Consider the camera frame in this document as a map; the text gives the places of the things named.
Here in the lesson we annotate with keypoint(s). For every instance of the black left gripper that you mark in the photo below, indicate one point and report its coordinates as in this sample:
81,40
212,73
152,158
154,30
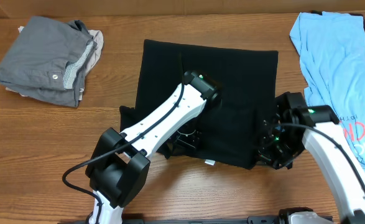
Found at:
181,144

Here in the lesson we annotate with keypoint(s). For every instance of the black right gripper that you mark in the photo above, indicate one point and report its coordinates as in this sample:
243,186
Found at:
268,150

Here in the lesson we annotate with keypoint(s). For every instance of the black t-shirt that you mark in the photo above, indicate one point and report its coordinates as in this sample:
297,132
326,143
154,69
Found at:
246,80

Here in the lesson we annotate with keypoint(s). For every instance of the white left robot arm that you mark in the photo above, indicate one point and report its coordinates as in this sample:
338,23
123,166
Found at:
122,160

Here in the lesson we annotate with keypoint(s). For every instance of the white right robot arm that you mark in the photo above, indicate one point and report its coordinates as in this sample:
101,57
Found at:
324,139

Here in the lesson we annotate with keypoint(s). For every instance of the light blue printed t-shirt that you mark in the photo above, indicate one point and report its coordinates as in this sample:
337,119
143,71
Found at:
331,47

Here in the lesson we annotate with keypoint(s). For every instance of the folded grey shorts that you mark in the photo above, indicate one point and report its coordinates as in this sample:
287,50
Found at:
45,62

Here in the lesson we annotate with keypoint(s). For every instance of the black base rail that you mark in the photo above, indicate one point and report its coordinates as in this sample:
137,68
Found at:
269,219

